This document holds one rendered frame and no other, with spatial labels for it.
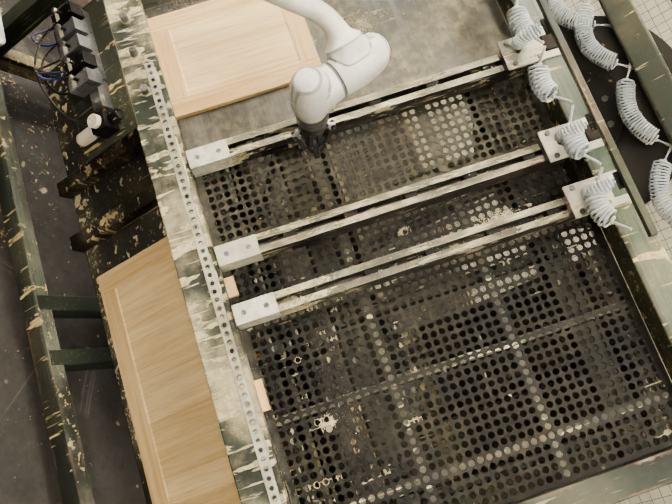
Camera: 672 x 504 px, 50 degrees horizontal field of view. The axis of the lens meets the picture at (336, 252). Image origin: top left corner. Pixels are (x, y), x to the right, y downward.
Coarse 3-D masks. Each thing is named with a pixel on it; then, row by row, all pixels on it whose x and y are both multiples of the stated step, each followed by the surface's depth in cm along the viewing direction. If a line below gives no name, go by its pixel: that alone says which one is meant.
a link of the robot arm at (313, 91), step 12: (300, 72) 174; (312, 72) 173; (324, 72) 176; (336, 72) 178; (300, 84) 173; (312, 84) 173; (324, 84) 174; (336, 84) 178; (300, 96) 174; (312, 96) 174; (324, 96) 176; (336, 96) 180; (300, 108) 178; (312, 108) 177; (324, 108) 180; (312, 120) 184
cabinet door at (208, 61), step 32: (224, 0) 235; (256, 0) 235; (160, 32) 232; (192, 32) 232; (224, 32) 232; (256, 32) 232; (288, 32) 232; (160, 64) 229; (192, 64) 229; (224, 64) 229; (256, 64) 229; (288, 64) 228; (320, 64) 228; (192, 96) 226; (224, 96) 225
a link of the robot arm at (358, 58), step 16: (272, 0) 173; (288, 0) 173; (304, 0) 174; (320, 0) 177; (304, 16) 177; (320, 16) 176; (336, 16) 177; (336, 32) 178; (352, 32) 179; (368, 32) 183; (336, 48) 178; (352, 48) 178; (368, 48) 179; (384, 48) 181; (336, 64) 179; (352, 64) 178; (368, 64) 180; (384, 64) 183; (352, 80) 180; (368, 80) 182
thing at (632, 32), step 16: (608, 0) 258; (624, 0) 256; (608, 16) 258; (624, 16) 255; (640, 16) 253; (624, 32) 255; (640, 32) 252; (624, 48) 255; (640, 48) 252; (656, 48) 249; (640, 64) 251; (656, 64) 248; (640, 80) 251; (656, 80) 248; (656, 96) 248; (656, 112) 248
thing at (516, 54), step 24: (504, 48) 218; (528, 48) 217; (456, 72) 220; (480, 72) 220; (504, 72) 221; (384, 96) 219; (408, 96) 218; (432, 96) 220; (288, 120) 217; (336, 120) 216; (360, 120) 220; (216, 144) 215; (240, 144) 217; (264, 144) 215; (288, 144) 219; (192, 168) 213; (216, 168) 218
